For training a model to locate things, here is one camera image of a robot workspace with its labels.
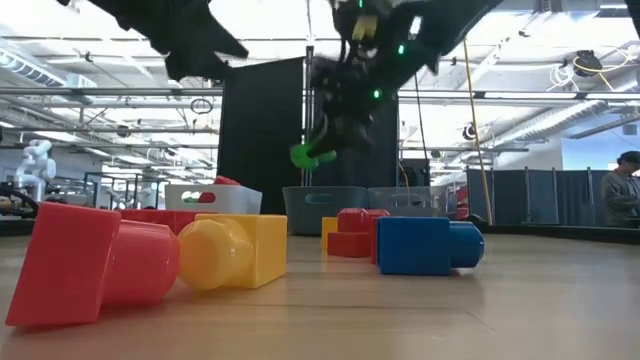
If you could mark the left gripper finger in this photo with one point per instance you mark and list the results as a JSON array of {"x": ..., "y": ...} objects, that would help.
[
  {"x": 197, "y": 67},
  {"x": 200, "y": 27}
]

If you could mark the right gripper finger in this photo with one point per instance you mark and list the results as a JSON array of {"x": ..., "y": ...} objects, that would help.
[
  {"x": 335, "y": 140},
  {"x": 362, "y": 138}
]

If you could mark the green two-stud block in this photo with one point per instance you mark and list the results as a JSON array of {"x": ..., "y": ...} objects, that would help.
[{"x": 302, "y": 159}]

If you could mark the teal plastic bin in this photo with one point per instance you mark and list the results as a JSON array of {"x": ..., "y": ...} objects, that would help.
[{"x": 300, "y": 215}]

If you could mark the clear grey plastic bin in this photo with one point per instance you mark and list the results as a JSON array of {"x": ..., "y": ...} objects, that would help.
[{"x": 420, "y": 200}]

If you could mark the yellow one-stud block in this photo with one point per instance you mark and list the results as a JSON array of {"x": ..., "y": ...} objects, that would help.
[
  {"x": 260, "y": 250},
  {"x": 329, "y": 235}
]

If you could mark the white plastic bin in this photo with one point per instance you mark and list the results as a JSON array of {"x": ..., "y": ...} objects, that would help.
[{"x": 240, "y": 200}]

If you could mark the red four-stud block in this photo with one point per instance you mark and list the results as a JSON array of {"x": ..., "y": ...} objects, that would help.
[{"x": 225, "y": 181}]

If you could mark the blue one-stud block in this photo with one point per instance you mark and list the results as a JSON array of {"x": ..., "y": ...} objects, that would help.
[{"x": 415, "y": 245}]

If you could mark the red one-stud block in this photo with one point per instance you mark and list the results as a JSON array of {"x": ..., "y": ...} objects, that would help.
[{"x": 374, "y": 260}]

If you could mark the green four-stud block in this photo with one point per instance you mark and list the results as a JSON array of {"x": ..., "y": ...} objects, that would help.
[{"x": 190, "y": 200}]

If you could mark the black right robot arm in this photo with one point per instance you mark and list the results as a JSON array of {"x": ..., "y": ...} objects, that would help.
[{"x": 450, "y": 25}]

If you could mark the thin black hanging hoop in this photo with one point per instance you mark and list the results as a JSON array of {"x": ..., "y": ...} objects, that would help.
[{"x": 201, "y": 99}]

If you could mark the black equipment box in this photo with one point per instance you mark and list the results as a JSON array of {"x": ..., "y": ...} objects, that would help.
[{"x": 417, "y": 172}]

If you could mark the small black hanging reel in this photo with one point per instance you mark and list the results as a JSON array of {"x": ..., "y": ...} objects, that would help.
[{"x": 468, "y": 131}]

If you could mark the red cabinet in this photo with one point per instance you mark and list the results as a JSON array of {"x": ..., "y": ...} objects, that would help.
[{"x": 461, "y": 202}]

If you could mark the dark blue partition fence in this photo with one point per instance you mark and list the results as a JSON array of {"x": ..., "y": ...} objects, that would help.
[{"x": 525, "y": 197}]

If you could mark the person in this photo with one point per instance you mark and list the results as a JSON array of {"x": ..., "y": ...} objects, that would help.
[{"x": 620, "y": 195}]

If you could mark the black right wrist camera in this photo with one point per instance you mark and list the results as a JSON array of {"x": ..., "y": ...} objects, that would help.
[{"x": 340, "y": 30}]

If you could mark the black aluminium table frame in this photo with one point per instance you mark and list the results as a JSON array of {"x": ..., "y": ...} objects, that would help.
[{"x": 575, "y": 232}]

